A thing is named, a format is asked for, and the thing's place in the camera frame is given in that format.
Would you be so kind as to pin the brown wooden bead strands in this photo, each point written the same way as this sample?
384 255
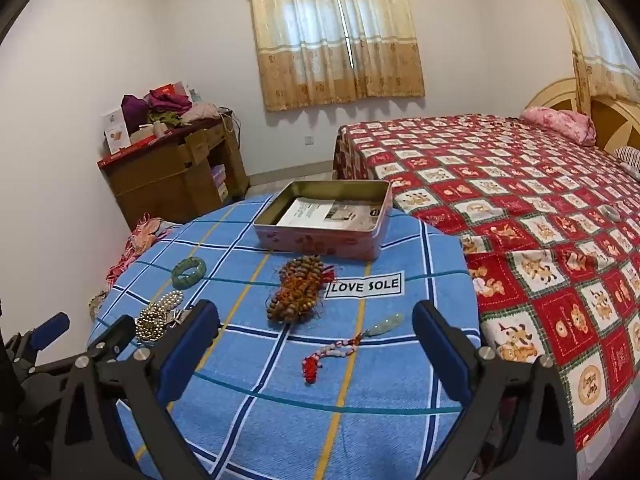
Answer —
300 290

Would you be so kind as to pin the olive green garment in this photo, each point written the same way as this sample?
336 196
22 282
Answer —
167 119

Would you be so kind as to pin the pink pillow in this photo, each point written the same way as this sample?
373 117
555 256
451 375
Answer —
560 122

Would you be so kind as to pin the brown wooden cabinet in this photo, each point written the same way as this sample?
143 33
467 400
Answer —
150 185

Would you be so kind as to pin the magenta garment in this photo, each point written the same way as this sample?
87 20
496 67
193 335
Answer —
167 101

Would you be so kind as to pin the white cloth label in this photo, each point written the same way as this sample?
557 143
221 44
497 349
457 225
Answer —
362 287

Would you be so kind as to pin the pale pink garment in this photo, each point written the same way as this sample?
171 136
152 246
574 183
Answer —
200 111

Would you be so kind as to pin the narrow yellow patterned curtain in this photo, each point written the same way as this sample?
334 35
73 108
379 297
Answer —
595 35

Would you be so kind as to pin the wide yellow patterned curtain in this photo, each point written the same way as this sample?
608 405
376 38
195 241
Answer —
335 35

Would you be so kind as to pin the cream wooden headboard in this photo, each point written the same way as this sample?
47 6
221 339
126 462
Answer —
555 92

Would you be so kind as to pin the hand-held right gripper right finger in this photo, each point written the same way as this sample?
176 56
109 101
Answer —
440 355

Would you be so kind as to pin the blue checked tablecloth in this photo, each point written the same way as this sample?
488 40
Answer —
240 410

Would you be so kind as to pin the floral patterned cloth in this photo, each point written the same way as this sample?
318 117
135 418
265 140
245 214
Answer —
97 305

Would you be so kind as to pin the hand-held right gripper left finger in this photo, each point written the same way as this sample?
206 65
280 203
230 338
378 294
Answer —
192 347

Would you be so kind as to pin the purple garment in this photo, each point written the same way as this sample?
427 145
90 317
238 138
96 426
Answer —
134 110

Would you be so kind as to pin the printed paper sheet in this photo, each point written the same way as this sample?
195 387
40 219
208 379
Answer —
310 212

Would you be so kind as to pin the red flat box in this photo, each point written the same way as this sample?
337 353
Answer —
127 152

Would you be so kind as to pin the jade pendant with red tassel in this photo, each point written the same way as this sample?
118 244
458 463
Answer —
389 321

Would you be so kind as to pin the pile of pink clothes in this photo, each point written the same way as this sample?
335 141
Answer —
142 240

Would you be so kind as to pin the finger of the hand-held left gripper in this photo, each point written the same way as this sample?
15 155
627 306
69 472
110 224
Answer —
50 327

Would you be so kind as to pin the pink tin box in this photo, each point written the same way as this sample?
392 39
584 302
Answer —
320 242

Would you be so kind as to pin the white upright box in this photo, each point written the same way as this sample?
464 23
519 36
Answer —
116 132

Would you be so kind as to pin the striped pillow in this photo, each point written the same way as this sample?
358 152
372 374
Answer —
629 160

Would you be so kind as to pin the red and white box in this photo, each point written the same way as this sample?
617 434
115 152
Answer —
172 88

